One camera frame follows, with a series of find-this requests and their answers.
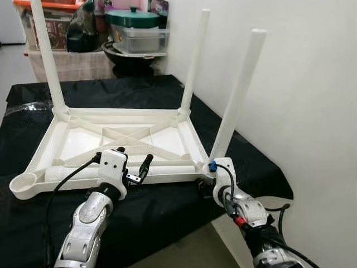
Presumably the white plastic table top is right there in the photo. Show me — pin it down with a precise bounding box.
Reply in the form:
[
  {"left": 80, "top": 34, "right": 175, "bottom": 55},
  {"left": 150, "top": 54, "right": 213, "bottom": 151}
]
[{"left": 8, "top": 106, "right": 221, "bottom": 200}]

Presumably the black floor cloth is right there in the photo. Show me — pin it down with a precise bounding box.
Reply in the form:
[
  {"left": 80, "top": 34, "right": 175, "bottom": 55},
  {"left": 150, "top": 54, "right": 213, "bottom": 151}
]
[{"left": 0, "top": 74, "right": 295, "bottom": 268}]

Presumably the black wok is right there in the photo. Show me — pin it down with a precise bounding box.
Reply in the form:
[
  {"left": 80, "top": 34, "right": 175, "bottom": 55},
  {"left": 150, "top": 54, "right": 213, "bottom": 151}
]
[{"left": 102, "top": 42, "right": 168, "bottom": 77}]

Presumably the beige cloth-covered stand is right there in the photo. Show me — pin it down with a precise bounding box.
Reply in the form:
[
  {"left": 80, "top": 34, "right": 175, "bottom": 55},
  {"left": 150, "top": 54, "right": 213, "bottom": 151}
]
[{"left": 25, "top": 47, "right": 118, "bottom": 83}]

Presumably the clear tape strip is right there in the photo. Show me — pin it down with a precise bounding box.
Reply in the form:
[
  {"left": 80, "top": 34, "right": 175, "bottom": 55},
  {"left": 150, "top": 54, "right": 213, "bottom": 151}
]
[{"left": 3, "top": 102, "right": 54, "bottom": 115}]

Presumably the black glossy bag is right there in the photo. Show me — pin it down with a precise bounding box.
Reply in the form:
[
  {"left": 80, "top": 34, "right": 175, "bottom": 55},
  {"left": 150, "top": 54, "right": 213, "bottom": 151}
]
[{"left": 66, "top": 0, "right": 107, "bottom": 54}]

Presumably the green pot with lid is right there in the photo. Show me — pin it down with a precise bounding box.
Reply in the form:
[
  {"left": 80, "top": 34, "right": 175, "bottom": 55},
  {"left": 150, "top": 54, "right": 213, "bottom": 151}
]
[{"left": 105, "top": 7, "right": 162, "bottom": 28}]

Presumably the orange-lidded storage box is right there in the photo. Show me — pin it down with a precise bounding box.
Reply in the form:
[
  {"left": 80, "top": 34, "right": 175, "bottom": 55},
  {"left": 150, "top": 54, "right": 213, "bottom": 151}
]
[{"left": 14, "top": 0, "right": 73, "bottom": 51}]

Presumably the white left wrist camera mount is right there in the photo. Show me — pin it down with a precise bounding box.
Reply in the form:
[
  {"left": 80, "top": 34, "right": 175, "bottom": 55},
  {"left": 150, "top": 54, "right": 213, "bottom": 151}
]
[{"left": 98, "top": 150, "right": 129, "bottom": 199}]

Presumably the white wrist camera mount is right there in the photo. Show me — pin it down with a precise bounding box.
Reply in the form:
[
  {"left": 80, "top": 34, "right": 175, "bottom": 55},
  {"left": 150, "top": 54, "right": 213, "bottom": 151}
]
[
  {"left": 204, "top": 157, "right": 238, "bottom": 202},
  {"left": 98, "top": 150, "right": 129, "bottom": 199}
]

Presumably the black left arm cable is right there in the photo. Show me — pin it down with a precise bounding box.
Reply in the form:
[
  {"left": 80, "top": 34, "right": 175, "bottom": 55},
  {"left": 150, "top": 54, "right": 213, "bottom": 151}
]
[{"left": 44, "top": 154, "right": 104, "bottom": 268}]

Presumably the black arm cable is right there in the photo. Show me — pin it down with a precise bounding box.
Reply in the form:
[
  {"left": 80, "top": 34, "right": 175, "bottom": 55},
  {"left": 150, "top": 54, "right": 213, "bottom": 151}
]
[
  {"left": 209, "top": 161, "right": 319, "bottom": 268},
  {"left": 44, "top": 154, "right": 104, "bottom": 268}
]

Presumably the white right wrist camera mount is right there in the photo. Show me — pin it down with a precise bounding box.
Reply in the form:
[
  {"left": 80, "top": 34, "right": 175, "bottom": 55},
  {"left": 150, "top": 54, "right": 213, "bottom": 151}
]
[{"left": 204, "top": 157, "right": 238, "bottom": 202}]

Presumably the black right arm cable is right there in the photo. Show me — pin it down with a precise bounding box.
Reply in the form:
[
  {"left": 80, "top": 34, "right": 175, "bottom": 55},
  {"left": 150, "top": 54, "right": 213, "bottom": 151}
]
[{"left": 209, "top": 161, "right": 319, "bottom": 268}]

